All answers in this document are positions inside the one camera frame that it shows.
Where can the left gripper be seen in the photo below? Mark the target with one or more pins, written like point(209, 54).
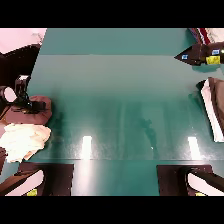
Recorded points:
point(37, 106)

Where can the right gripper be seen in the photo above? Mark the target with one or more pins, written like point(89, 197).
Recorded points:
point(197, 53)

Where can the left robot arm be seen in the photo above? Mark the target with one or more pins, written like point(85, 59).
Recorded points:
point(23, 183)

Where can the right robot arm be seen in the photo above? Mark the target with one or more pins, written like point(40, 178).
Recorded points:
point(206, 183)

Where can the cream garment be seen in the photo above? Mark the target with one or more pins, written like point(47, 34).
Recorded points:
point(23, 140)

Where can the folded brown garment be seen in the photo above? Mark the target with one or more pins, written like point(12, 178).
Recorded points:
point(218, 100)

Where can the folded white garment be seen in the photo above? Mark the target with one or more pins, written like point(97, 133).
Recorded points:
point(213, 116)

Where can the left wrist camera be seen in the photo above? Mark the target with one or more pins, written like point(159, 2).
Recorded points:
point(22, 85)

